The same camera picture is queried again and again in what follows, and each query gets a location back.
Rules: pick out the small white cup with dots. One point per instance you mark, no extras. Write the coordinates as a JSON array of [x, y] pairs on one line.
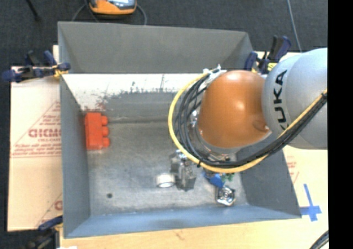
[[165, 180]]

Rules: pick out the small blue plastic piece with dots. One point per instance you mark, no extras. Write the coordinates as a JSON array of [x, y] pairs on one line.
[[213, 179]]

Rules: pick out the shiny silver metal piece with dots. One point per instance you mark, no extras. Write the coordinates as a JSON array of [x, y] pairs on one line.
[[225, 195]]

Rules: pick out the grey metal bin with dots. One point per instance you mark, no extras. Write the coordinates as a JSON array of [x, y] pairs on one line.
[[132, 156]]

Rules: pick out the orange-red toy brick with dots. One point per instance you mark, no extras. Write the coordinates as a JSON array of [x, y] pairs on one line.
[[95, 132]]

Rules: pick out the brown cardboard board red print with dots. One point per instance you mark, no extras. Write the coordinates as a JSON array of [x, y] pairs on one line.
[[33, 159]]

